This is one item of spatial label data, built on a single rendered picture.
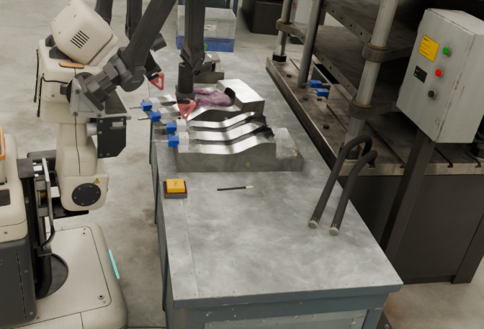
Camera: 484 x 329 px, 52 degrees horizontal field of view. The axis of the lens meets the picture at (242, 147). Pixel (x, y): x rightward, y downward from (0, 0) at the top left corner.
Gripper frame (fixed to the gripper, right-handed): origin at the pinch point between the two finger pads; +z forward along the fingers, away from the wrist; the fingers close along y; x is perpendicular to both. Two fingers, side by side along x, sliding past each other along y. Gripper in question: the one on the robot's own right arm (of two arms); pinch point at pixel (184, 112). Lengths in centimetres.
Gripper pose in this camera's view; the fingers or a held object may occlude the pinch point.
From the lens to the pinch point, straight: 187.6
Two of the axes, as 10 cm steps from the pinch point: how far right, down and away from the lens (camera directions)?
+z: -1.0, 8.5, 5.1
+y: -2.0, -5.2, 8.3
